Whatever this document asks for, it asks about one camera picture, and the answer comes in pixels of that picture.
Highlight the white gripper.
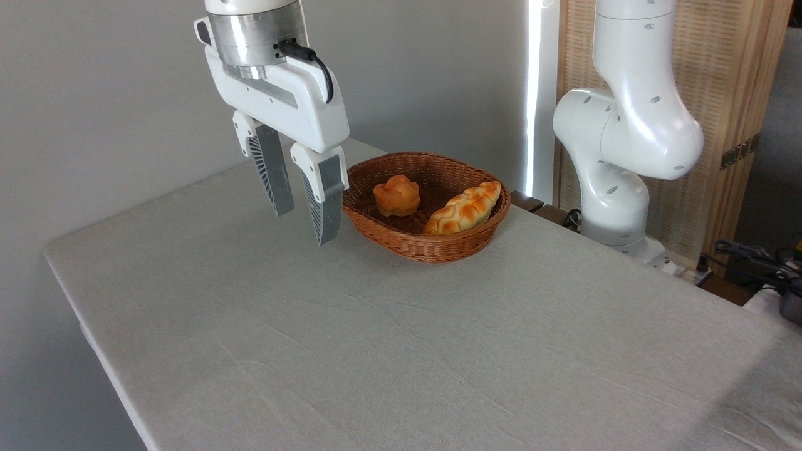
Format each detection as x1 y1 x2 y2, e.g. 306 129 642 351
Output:
194 17 350 246

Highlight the round orange bread bun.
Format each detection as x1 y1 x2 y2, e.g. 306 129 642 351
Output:
373 175 421 217

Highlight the braided golden bread loaf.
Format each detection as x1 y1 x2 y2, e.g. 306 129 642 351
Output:
423 181 502 236

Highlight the brown wicker basket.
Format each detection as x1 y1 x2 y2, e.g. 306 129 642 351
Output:
342 152 512 264

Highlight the light grey tablecloth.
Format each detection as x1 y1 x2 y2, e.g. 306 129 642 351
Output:
43 137 802 451

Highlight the dark wooden furniture edge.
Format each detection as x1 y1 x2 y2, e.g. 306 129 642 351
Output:
511 191 580 232

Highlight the brass screen hinge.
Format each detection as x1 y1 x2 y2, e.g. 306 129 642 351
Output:
719 133 761 171

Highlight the bamboo wooden folding screen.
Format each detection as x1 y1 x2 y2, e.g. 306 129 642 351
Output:
556 0 793 276

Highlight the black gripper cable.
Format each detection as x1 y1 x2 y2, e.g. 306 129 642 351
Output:
277 39 335 105

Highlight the bundle of black cables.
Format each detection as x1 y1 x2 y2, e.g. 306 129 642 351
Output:
697 239 802 295

